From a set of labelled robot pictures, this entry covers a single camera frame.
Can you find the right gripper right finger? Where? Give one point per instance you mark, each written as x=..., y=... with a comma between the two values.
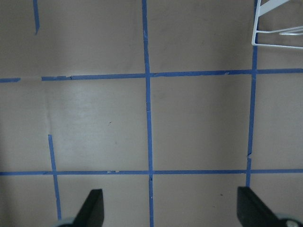
x=253, y=212

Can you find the white wire cup rack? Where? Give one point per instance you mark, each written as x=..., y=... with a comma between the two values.
x=262, y=9

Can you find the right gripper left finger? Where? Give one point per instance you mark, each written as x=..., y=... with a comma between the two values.
x=91, y=213

